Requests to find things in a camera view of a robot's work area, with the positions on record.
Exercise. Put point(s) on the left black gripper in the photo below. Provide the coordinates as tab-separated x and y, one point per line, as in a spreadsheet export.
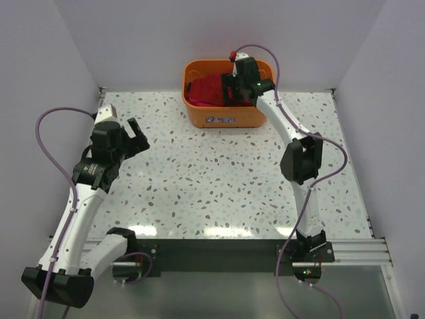
139	142

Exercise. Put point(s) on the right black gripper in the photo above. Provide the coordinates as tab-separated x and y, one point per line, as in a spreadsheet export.
228	80

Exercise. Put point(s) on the pink t shirt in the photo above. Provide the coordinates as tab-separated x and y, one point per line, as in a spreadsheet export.
218	103

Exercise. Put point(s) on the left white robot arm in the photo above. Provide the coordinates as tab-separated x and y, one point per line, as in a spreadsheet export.
64	274

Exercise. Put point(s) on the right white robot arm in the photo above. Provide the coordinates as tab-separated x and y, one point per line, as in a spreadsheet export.
302	157

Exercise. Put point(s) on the dark red t shirt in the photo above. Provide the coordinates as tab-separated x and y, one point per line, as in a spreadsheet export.
206	88

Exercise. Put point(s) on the orange plastic basket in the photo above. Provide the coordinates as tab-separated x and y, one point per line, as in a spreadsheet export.
217	117

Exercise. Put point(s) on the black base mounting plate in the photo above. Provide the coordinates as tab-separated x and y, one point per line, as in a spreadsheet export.
234	255

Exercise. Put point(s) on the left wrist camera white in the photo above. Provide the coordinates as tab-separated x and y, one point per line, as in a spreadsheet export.
106	113

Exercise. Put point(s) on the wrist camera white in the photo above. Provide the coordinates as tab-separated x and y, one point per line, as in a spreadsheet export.
234	58
106	113

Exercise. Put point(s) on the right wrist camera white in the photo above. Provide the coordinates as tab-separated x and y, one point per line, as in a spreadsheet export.
234	58

